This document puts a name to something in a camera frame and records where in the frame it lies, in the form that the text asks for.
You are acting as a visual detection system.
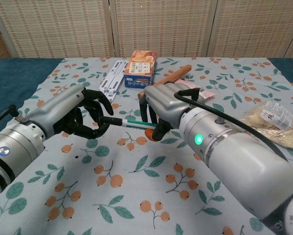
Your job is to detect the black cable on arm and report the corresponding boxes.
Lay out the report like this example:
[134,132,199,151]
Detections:
[0,104,19,129]
[173,88,290,162]

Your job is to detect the bamboo folding screen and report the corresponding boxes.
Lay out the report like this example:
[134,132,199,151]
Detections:
[0,0,293,59]

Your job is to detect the floral patterned tablecloth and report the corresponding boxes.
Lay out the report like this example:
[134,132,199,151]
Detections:
[0,56,293,235]

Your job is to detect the white folded metal stand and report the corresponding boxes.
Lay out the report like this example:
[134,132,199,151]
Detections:
[98,61,129,102]

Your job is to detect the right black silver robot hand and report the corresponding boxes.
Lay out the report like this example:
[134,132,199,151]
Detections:
[137,82,194,142]

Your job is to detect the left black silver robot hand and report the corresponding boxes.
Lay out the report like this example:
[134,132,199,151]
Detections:
[26,84,114,140]

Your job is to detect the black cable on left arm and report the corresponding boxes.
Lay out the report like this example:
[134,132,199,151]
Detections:
[0,104,19,129]

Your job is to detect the pink white plastic packet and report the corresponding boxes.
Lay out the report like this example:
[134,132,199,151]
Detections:
[173,80,215,100]

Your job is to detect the green white marker body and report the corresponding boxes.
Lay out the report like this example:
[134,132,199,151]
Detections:
[121,119,158,129]

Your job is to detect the beige snack bag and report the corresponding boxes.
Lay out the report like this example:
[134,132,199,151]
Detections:
[240,100,293,149]

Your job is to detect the wooden rolling pin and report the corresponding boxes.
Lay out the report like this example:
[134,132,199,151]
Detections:
[137,65,192,100]

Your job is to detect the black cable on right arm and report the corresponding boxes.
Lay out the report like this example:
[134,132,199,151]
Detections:
[173,88,290,162]

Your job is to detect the orange biscuit box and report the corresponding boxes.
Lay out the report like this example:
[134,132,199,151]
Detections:
[123,50,158,87]

